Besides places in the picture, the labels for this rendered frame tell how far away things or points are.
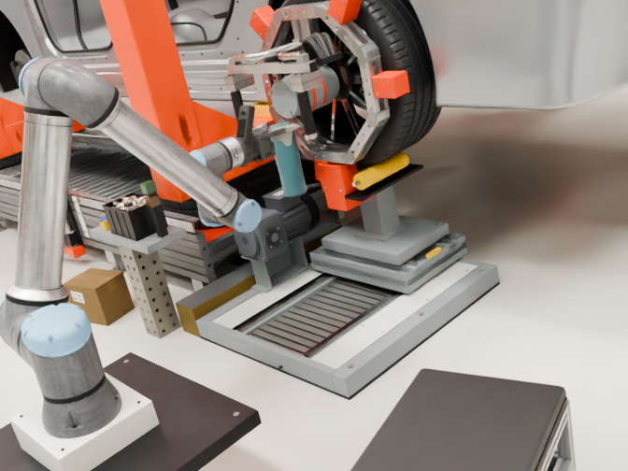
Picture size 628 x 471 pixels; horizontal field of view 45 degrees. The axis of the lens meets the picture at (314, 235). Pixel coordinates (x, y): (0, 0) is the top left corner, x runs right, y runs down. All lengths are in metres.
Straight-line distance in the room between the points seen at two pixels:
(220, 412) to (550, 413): 0.80
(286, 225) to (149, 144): 1.17
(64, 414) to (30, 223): 0.46
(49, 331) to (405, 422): 0.82
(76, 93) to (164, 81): 1.04
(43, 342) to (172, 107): 1.24
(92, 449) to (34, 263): 0.46
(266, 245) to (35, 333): 1.23
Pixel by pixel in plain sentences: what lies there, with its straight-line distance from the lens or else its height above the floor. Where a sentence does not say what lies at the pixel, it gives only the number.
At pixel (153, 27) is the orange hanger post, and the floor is 1.14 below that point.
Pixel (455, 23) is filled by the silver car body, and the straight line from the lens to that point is 2.39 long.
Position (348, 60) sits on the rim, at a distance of 2.65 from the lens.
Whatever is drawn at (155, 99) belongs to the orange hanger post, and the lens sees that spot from 2.78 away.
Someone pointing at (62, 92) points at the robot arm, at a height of 1.13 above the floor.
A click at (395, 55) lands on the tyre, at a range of 2.48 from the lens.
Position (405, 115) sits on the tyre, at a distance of 2.53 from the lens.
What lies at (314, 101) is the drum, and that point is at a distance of 2.56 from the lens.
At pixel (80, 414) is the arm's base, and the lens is 1.91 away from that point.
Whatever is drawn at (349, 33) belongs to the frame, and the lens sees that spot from 2.48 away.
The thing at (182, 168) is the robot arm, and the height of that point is 0.87.
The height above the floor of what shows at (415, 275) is 0.14.
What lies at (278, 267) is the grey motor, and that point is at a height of 0.11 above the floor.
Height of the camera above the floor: 1.36
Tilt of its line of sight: 22 degrees down
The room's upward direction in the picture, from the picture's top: 13 degrees counter-clockwise
